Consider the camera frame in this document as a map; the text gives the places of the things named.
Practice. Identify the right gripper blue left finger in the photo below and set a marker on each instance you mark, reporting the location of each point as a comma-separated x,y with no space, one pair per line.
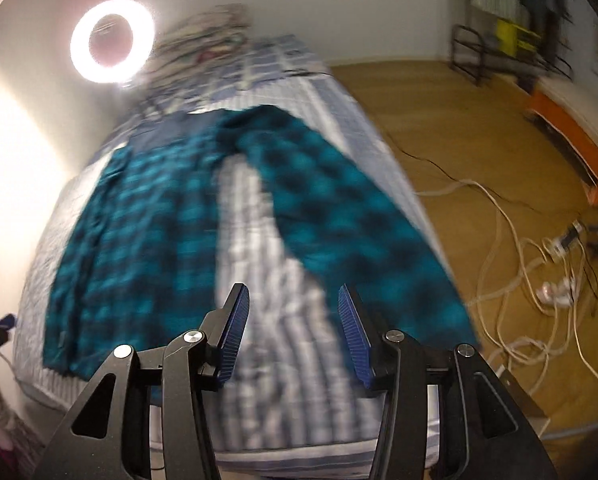
234,316

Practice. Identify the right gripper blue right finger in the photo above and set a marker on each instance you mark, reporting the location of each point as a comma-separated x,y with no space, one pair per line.
360,335

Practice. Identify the teal plaid fleece jacket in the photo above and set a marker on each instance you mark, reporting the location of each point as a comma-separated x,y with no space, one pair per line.
140,263

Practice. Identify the black metal clothes rack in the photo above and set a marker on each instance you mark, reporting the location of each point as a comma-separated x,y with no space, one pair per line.
474,47

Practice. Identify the grey striped quilt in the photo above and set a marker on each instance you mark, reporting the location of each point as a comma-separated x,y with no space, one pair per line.
293,404

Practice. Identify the white power strip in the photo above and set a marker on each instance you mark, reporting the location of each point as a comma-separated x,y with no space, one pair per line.
560,245

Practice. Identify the blue checked bed sheet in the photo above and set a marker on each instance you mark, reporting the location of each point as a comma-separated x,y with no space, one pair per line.
261,61

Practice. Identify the folded floral blanket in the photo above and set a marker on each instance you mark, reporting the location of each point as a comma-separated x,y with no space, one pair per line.
201,39

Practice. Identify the orange bench with white cover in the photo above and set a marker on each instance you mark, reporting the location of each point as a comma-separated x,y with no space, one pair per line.
573,112

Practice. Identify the yellow box on rack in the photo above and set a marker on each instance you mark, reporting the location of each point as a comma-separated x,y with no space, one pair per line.
515,41

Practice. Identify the glowing ring light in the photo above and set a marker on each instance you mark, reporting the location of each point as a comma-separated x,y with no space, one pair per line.
112,41

